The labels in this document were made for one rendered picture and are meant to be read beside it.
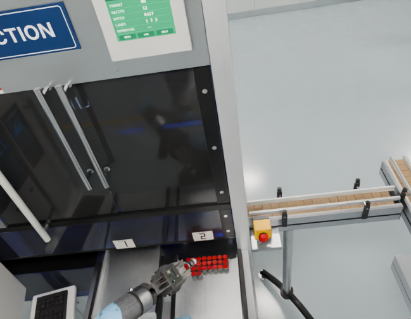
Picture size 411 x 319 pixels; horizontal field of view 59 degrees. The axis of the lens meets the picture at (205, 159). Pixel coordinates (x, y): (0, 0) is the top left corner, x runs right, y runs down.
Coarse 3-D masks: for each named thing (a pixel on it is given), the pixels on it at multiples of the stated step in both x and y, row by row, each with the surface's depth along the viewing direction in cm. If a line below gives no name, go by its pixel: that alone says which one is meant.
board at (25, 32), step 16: (0, 16) 88; (16, 16) 88; (32, 16) 89; (48, 16) 89; (64, 16) 89; (0, 32) 91; (16, 32) 91; (32, 32) 91; (48, 32) 91; (64, 32) 91; (0, 48) 94; (16, 48) 94; (32, 48) 94; (48, 48) 94; (64, 48) 94; (80, 48) 94
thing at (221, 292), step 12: (204, 276) 155; (216, 276) 154; (228, 276) 153; (180, 288) 152; (192, 288) 152; (204, 288) 151; (216, 288) 150; (228, 288) 149; (240, 288) 149; (180, 300) 148; (192, 300) 148; (204, 300) 147; (216, 300) 146; (228, 300) 146; (240, 300) 142; (180, 312) 145; (192, 312) 144; (204, 312) 144; (216, 312) 143; (228, 312) 142; (240, 312) 142
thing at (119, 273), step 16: (112, 256) 169; (128, 256) 167; (144, 256) 166; (160, 256) 163; (112, 272) 162; (128, 272) 161; (144, 272) 160; (112, 288) 157; (128, 288) 156; (96, 304) 151
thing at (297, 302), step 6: (264, 270) 240; (258, 276) 245; (264, 276) 238; (270, 276) 233; (276, 282) 228; (282, 294) 221; (288, 294) 220; (294, 300) 218; (300, 306) 216; (306, 312) 215; (306, 318) 214; (312, 318) 213
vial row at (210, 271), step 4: (192, 268) 153; (196, 268) 153; (200, 268) 152; (204, 268) 152; (208, 268) 152; (212, 268) 153; (216, 268) 151; (220, 268) 151; (224, 268) 152; (228, 268) 152; (196, 272) 154; (204, 272) 153; (208, 272) 154; (212, 272) 154; (216, 272) 153; (220, 272) 153; (224, 272) 154; (228, 272) 154; (188, 276) 155
